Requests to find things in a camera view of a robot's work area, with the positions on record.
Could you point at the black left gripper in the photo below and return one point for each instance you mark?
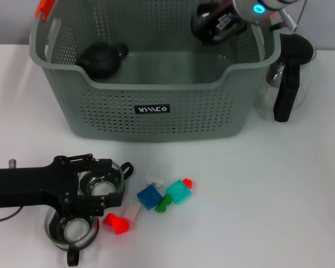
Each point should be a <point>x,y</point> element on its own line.
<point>30,187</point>

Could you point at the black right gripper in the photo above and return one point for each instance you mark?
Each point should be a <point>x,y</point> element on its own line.
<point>223,9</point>

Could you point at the glass teacup black holder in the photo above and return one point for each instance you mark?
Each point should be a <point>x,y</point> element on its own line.
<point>72,231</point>
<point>103,187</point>
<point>203,30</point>

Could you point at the large red building block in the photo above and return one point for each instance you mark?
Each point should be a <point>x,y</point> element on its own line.
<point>117,223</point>

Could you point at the translucent white building block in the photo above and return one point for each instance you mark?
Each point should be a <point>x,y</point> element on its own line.
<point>132,211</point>

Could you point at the blue square building block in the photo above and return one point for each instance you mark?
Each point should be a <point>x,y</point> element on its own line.
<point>149,196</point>

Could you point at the small white building block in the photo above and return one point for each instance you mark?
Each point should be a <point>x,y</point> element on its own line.
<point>155,181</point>

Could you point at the green building block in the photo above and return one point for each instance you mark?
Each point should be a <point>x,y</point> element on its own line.
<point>163,203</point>

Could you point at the teal square building block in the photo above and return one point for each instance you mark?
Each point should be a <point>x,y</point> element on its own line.
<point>178,192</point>

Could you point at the small red building block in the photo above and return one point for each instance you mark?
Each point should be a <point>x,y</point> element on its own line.
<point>188,182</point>

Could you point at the grey-green perforated storage basket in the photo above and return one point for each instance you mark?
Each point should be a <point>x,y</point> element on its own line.
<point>184,111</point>

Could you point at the glass carafe black lid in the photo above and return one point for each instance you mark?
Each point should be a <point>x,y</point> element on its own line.
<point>290,69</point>

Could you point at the black ceramic teapot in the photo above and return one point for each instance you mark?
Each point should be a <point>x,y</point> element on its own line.
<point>100,61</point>

